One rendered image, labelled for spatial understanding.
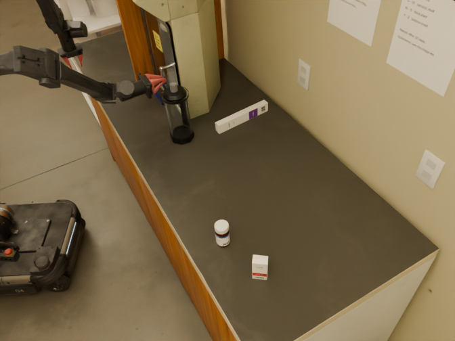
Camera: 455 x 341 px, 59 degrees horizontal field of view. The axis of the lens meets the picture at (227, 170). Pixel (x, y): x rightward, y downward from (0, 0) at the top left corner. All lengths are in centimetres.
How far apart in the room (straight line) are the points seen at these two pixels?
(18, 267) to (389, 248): 186
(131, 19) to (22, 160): 183
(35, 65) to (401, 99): 109
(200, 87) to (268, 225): 70
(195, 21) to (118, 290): 154
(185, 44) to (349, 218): 89
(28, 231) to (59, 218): 18
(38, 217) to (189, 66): 140
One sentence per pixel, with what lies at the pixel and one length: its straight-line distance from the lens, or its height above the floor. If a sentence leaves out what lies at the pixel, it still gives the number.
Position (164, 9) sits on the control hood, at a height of 146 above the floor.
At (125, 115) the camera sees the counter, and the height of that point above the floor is 94.
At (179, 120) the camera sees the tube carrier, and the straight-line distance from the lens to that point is 165.
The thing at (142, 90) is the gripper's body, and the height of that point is 115.
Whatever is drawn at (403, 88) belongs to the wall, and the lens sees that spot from 134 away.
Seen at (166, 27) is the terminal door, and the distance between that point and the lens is 164.
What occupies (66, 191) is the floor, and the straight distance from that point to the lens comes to 307.
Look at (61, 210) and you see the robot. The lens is 262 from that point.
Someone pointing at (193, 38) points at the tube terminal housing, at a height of 131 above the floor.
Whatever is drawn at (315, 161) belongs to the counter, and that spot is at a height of 94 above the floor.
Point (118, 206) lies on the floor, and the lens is 284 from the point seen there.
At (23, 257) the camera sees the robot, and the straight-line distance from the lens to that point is 251.
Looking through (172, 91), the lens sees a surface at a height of 118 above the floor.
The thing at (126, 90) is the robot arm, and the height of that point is 121.
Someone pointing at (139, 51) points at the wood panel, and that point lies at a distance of 203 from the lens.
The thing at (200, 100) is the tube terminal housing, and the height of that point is 102.
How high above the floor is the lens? 209
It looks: 46 degrees down
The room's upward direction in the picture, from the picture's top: 5 degrees counter-clockwise
